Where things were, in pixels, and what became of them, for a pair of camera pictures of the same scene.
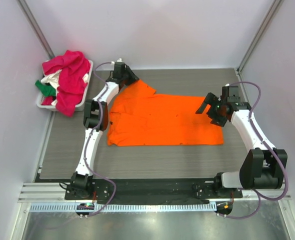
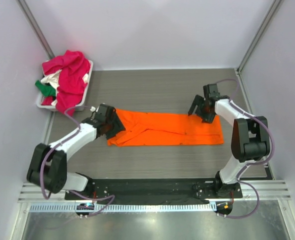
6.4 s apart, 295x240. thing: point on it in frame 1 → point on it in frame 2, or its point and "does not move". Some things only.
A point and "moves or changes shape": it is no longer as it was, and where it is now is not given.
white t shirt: [53, 79] does not move
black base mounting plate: [168, 189] does not move
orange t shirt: [137, 116] moves or changes shape
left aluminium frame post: [30, 18] does not move
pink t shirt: [74, 65] does not move
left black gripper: [133, 78] → [118, 124]
